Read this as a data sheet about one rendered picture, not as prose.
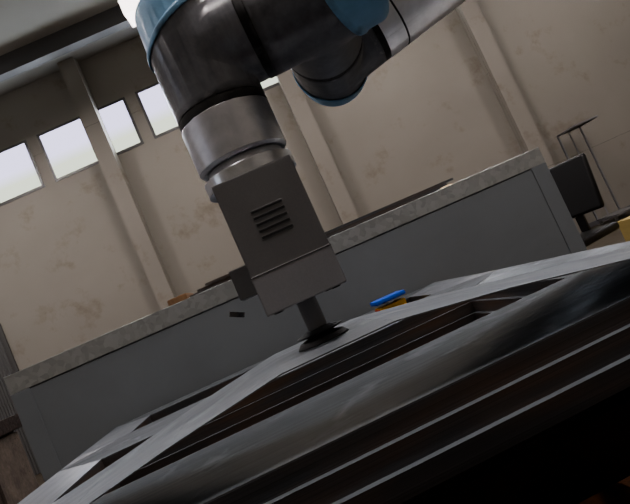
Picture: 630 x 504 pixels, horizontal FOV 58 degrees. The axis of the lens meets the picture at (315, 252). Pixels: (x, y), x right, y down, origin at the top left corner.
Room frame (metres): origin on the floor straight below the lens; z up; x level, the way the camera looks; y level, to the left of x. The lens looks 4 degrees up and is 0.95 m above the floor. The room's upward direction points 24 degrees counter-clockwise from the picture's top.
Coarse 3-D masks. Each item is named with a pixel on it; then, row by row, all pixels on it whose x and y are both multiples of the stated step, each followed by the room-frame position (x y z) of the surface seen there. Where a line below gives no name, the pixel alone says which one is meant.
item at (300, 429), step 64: (448, 320) 0.82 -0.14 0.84; (512, 320) 0.48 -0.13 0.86; (576, 320) 0.39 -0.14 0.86; (320, 384) 0.79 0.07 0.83; (384, 384) 0.45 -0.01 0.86; (448, 384) 0.37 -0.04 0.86; (512, 384) 0.37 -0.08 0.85; (576, 384) 0.36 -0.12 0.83; (128, 448) 0.77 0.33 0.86; (192, 448) 0.76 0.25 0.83; (256, 448) 0.43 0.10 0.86; (320, 448) 0.36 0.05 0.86; (384, 448) 0.35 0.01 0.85; (448, 448) 0.35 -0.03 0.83
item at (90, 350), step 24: (504, 168) 1.34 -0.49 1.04; (528, 168) 1.34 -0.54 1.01; (456, 192) 1.32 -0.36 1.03; (384, 216) 1.29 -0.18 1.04; (408, 216) 1.30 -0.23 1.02; (336, 240) 1.28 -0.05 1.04; (360, 240) 1.28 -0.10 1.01; (216, 288) 1.24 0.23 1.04; (168, 312) 1.22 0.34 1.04; (192, 312) 1.23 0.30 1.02; (120, 336) 1.21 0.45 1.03; (144, 336) 1.22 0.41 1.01; (48, 360) 1.19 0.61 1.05; (72, 360) 1.19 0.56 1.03; (24, 384) 1.18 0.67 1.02
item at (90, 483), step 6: (114, 462) 0.51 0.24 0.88; (108, 468) 0.49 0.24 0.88; (96, 474) 0.50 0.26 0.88; (102, 474) 0.47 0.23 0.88; (90, 480) 0.48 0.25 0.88; (96, 480) 0.45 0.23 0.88; (78, 486) 0.50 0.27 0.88; (84, 486) 0.47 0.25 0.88; (90, 486) 0.44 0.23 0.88; (72, 492) 0.48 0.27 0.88; (78, 492) 0.45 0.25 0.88; (84, 492) 0.42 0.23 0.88; (60, 498) 0.50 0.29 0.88; (66, 498) 0.46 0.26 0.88; (72, 498) 0.43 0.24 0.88; (78, 498) 0.41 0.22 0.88
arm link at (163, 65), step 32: (160, 0) 0.41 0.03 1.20; (192, 0) 0.42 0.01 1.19; (224, 0) 0.41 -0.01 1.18; (160, 32) 0.42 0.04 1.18; (192, 32) 0.41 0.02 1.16; (224, 32) 0.41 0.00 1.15; (160, 64) 0.42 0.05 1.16; (192, 64) 0.41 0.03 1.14; (224, 64) 0.42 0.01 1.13; (256, 64) 0.43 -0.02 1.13; (192, 96) 0.42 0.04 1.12; (224, 96) 0.41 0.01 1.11
